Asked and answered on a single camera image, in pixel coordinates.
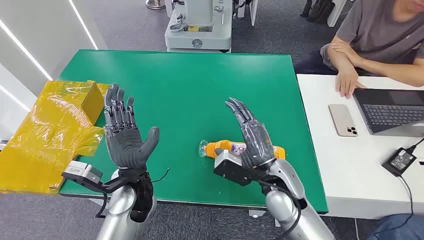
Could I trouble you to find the person's left hand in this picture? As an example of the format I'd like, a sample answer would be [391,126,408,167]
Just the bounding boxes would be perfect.
[331,42,364,67]

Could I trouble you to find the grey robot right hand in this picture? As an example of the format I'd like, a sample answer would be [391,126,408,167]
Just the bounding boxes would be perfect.
[224,96,277,170]

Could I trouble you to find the person's right hand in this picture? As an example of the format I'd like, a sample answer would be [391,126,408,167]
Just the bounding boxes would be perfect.
[335,67,367,100]

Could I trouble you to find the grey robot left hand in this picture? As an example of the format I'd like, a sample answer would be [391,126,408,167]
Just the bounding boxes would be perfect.
[103,83,160,170]

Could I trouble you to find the orange detergent bottle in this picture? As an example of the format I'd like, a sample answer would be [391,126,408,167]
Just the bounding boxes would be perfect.
[198,139,286,161]

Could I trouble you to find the beige smartphone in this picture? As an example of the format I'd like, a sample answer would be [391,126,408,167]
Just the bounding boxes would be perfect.
[328,103,359,138]

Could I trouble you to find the white cabinet corner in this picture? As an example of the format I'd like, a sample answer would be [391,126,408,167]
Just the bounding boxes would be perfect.
[327,0,349,28]

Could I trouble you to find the person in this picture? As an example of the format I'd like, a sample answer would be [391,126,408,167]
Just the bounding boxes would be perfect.
[294,0,424,100]

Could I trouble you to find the black objects on floor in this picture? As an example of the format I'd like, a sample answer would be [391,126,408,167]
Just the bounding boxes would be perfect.
[299,0,336,25]

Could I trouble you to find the grey laptop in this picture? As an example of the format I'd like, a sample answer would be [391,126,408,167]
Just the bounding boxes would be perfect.
[352,88,424,138]

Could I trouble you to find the yellow taped cardboard box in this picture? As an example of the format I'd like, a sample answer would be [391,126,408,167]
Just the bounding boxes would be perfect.
[0,80,112,195]

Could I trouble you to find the white desk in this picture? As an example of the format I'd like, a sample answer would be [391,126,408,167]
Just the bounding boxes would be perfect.
[296,73,424,220]

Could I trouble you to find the black power adapter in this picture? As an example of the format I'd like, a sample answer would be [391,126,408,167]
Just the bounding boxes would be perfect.
[381,147,417,178]

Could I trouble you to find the white furniture panel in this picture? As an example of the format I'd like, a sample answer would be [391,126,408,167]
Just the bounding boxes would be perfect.
[236,0,259,27]

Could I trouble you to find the chrome chair base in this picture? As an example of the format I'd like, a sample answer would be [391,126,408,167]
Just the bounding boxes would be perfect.
[145,0,167,10]

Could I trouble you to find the person's leg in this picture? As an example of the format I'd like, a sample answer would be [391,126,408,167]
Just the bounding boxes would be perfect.
[365,213,424,240]

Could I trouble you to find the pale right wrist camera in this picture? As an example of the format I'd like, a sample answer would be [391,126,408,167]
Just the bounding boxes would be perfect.
[213,149,253,187]

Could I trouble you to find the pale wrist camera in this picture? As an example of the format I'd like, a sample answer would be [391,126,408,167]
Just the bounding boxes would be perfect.
[61,160,104,193]
[213,149,253,187]

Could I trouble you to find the thin black wire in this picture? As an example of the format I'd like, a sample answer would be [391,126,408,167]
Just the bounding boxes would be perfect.
[151,168,170,184]

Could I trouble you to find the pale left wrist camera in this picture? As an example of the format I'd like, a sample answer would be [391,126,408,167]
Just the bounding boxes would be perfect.
[61,160,104,193]

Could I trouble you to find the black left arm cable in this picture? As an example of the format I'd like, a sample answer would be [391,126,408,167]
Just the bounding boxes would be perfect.
[95,191,110,220]

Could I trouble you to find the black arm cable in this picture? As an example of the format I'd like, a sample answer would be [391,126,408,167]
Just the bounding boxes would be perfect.
[256,178,303,240]
[95,191,110,220]

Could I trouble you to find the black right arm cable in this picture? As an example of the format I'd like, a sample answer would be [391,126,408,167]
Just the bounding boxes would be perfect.
[256,178,303,240]

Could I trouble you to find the black adapter output cable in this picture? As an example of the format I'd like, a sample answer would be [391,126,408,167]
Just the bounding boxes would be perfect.
[405,137,424,155]

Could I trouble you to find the black adapter mains cable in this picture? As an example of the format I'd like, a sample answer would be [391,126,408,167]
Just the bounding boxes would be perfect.
[374,175,415,237]

